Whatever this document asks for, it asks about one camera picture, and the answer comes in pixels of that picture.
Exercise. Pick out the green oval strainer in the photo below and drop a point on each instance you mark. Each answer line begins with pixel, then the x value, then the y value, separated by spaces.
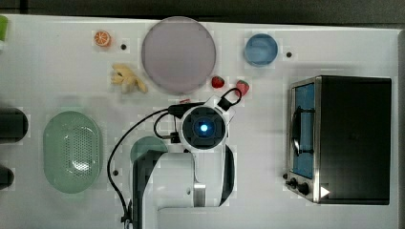
pixel 72 147

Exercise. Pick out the silver black toaster oven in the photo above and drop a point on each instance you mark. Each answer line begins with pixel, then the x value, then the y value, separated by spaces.
pixel 339 139

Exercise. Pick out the orange slice toy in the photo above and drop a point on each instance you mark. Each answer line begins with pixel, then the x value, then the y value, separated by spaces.
pixel 102 39

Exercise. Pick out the pink red strawberry toy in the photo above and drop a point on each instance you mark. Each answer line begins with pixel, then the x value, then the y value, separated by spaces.
pixel 243 87

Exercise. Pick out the lilac round plate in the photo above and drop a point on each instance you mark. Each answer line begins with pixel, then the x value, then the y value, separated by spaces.
pixel 178 54

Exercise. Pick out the black round pan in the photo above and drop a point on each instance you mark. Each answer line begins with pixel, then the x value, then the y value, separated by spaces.
pixel 14 125
pixel 6 177

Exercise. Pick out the dark red strawberry toy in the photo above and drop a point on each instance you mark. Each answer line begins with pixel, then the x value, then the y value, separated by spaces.
pixel 217 82

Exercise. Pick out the yellow plush banana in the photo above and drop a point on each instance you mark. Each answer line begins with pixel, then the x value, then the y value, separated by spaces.
pixel 127 79

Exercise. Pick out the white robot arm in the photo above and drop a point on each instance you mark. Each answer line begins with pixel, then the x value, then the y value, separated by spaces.
pixel 199 173

